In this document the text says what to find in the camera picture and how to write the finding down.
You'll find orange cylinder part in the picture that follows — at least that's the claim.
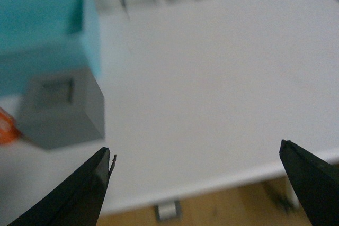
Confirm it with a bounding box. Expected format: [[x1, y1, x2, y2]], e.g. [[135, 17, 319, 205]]
[[1, 108, 22, 146]]

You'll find gray floor socket plate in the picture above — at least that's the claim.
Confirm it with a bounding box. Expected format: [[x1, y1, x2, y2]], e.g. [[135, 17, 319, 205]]
[[154, 201, 182, 222]]

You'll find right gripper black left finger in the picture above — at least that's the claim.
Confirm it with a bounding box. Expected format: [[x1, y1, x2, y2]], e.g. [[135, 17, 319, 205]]
[[10, 147, 117, 225]]

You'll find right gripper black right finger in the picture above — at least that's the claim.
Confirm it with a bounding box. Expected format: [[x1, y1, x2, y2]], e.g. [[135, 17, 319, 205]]
[[279, 140, 338, 225]]

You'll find blue plastic box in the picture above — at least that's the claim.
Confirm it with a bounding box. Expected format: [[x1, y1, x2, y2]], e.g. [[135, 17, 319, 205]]
[[1, 0, 101, 96]]

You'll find gray block with square hole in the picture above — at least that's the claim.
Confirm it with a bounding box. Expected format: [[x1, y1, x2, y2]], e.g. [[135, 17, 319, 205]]
[[16, 68, 105, 150]]

